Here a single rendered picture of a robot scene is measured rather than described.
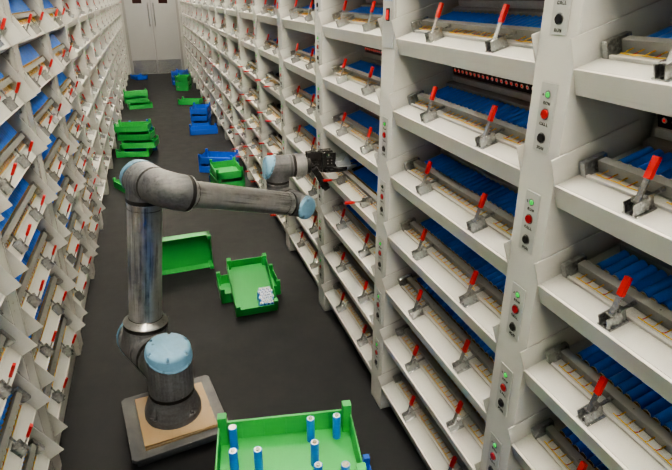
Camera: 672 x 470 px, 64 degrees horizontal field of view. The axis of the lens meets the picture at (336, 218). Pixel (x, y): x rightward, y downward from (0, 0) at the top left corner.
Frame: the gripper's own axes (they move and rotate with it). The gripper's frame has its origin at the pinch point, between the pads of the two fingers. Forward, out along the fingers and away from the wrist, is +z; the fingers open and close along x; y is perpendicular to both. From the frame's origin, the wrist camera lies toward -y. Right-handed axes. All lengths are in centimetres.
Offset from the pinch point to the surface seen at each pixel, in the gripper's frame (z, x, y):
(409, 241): -5, -64, -5
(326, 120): -6.9, 14.4, 16.1
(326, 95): -7.0, 14.7, 26.5
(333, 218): -5.1, 7.8, -25.8
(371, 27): -7, -31, 55
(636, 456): -6, -151, -6
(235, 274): -44, 45, -67
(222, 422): -68, -103, -24
